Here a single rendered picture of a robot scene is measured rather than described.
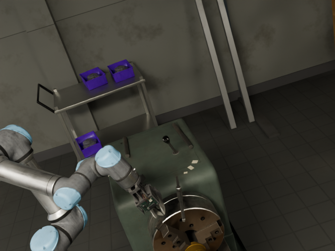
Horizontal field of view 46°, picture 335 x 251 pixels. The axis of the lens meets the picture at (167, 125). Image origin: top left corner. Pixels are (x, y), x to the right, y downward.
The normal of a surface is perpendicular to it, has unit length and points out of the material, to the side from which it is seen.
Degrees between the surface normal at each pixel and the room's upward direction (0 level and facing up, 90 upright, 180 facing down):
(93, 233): 0
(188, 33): 90
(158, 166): 0
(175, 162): 0
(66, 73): 90
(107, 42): 90
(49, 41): 90
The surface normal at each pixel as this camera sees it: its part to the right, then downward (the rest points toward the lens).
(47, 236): -0.31, -0.77
